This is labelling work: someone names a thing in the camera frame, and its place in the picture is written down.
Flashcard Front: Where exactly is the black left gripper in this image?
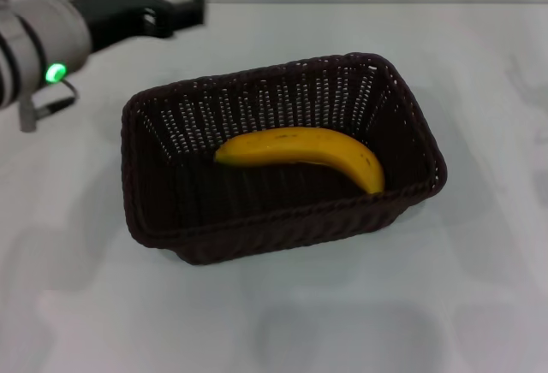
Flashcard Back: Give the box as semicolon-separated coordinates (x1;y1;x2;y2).
68;0;207;55

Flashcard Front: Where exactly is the yellow banana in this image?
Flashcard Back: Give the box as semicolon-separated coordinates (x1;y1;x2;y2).
212;127;386;196

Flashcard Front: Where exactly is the black woven plastic basket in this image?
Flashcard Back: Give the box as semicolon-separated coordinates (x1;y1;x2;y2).
121;51;449;266

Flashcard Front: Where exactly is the thin dark left arm cable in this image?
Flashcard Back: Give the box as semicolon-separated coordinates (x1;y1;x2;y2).
32;78;80;114

